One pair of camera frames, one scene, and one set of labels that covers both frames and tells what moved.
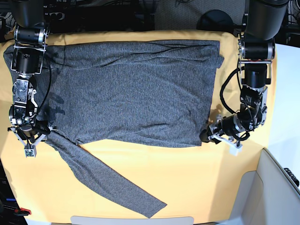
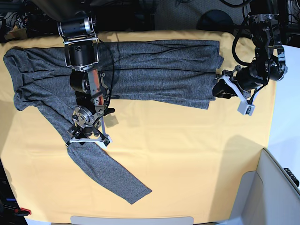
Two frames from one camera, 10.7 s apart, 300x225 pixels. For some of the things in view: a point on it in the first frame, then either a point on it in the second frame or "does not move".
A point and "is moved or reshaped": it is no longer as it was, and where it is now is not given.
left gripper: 31,134 to 93,131
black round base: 215,20 does not move
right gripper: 229,127 to 247,79
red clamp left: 22,212 does not move
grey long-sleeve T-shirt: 140,93 is moved or reshaped
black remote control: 292,176 does not move
